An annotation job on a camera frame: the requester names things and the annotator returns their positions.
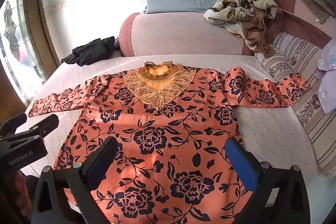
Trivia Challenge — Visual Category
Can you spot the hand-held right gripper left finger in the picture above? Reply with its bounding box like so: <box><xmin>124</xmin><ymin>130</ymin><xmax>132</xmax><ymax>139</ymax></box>
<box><xmin>31</xmin><ymin>136</ymin><xmax>120</xmax><ymax>224</ymax></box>

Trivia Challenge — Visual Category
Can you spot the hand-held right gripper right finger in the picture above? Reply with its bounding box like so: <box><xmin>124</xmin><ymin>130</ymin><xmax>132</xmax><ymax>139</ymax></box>
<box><xmin>224</xmin><ymin>137</ymin><xmax>311</xmax><ymax>224</ymax></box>

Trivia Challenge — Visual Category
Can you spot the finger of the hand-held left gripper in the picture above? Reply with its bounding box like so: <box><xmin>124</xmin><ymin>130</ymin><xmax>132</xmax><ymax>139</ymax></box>
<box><xmin>10</xmin><ymin>114</ymin><xmax>59</xmax><ymax>139</ymax></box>
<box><xmin>0</xmin><ymin>112</ymin><xmax>28</xmax><ymax>136</ymax></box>

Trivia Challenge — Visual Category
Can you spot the orange floral blouse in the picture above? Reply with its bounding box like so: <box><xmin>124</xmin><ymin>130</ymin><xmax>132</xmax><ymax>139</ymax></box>
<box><xmin>28</xmin><ymin>61</ymin><xmax>311</xmax><ymax>224</ymax></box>

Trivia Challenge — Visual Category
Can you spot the person's left hand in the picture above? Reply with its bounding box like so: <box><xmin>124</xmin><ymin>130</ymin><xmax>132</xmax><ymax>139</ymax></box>
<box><xmin>11</xmin><ymin>169</ymin><xmax>30</xmax><ymax>215</ymax></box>

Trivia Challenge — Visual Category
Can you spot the white checked bed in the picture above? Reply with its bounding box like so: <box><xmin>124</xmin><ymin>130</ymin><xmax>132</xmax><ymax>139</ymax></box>
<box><xmin>20</xmin><ymin>54</ymin><xmax>328</xmax><ymax>224</ymax></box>

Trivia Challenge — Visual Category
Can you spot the stained glass door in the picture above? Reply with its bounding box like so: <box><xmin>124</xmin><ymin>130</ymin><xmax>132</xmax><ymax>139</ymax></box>
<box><xmin>0</xmin><ymin>0</ymin><xmax>48</xmax><ymax>98</ymax></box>

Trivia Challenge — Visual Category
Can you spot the black garment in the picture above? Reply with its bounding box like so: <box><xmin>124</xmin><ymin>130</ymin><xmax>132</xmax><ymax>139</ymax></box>
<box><xmin>61</xmin><ymin>36</ymin><xmax>120</xmax><ymax>66</ymax></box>

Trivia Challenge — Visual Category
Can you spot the striped floral cushion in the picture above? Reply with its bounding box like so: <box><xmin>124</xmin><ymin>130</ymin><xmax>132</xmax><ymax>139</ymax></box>
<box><xmin>255</xmin><ymin>32</ymin><xmax>336</xmax><ymax>177</ymax></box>

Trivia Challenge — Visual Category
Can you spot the purple printed cloth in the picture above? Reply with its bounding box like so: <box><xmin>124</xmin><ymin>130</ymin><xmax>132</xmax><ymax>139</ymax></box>
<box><xmin>315</xmin><ymin>38</ymin><xmax>336</xmax><ymax>114</ymax></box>

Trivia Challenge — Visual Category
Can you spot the rolled pink checked quilt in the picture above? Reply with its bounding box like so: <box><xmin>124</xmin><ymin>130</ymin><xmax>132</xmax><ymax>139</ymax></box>
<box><xmin>119</xmin><ymin>12</ymin><xmax>254</xmax><ymax>58</ymax></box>

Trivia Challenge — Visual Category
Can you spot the beige floral blanket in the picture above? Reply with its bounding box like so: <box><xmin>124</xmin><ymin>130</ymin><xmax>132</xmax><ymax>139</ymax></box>
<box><xmin>203</xmin><ymin>0</ymin><xmax>280</xmax><ymax>58</ymax></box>

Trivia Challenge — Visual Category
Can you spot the pink folded quilt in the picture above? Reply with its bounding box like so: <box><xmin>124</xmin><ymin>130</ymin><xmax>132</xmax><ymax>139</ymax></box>
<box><xmin>265</xmin><ymin>0</ymin><xmax>334</xmax><ymax>48</ymax></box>

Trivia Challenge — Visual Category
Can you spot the beige jacket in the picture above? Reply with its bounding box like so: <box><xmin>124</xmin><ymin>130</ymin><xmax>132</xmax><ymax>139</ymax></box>
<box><xmin>295</xmin><ymin>0</ymin><xmax>335</xmax><ymax>25</ymax></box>

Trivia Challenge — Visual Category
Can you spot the wooden door frame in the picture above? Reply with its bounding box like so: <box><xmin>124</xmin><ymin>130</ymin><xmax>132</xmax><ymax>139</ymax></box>
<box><xmin>22</xmin><ymin>0</ymin><xmax>61</xmax><ymax>77</ymax></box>

